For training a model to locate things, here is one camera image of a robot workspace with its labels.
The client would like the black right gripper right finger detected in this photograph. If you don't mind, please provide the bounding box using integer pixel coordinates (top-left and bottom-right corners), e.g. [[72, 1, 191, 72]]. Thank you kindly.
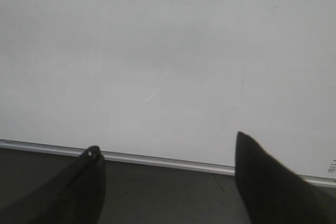
[[235, 132, 335, 223]]

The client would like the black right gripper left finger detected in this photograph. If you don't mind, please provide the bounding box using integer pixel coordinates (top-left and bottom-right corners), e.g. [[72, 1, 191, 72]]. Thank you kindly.
[[1, 146, 106, 223]]

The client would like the white whiteboard with aluminium frame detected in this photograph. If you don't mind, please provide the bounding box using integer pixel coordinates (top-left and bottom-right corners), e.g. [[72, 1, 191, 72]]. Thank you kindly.
[[1, 0, 335, 187]]

